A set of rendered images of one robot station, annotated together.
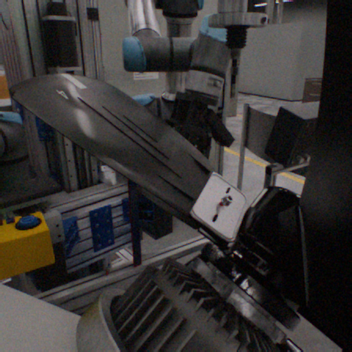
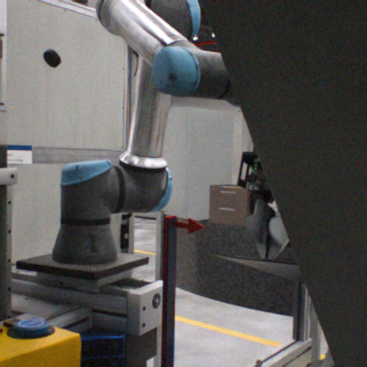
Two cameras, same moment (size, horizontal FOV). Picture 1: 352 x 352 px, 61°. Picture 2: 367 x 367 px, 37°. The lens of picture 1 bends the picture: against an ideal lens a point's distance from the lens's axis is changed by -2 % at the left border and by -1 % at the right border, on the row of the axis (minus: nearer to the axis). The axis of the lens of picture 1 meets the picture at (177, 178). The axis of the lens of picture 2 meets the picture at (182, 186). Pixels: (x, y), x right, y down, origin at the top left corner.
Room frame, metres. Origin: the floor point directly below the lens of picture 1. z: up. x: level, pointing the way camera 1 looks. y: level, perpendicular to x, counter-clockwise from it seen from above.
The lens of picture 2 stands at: (-0.07, 0.40, 1.28)
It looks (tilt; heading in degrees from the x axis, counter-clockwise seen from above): 3 degrees down; 338
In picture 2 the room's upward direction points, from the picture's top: 1 degrees clockwise
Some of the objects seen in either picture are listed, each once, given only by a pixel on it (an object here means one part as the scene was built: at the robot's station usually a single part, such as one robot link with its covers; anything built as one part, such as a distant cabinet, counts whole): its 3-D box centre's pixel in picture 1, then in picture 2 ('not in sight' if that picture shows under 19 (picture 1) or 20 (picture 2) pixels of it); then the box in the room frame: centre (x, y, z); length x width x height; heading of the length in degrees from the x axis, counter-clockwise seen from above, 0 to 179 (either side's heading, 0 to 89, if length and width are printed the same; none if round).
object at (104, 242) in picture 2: not in sight; (85, 237); (1.20, 0.14, 1.09); 0.15 x 0.15 x 0.10
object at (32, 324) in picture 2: (27, 221); (31, 328); (0.58, 0.33, 1.08); 0.04 x 0.04 x 0.02
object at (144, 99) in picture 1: (142, 111); (88, 188); (1.20, 0.14, 1.20); 0.13 x 0.12 x 0.14; 99
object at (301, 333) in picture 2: (269, 191); (301, 298); (0.99, -0.33, 0.96); 0.03 x 0.03 x 0.20; 32
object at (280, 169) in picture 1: (291, 164); not in sight; (1.05, -0.42, 1.04); 0.24 x 0.03 x 0.03; 122
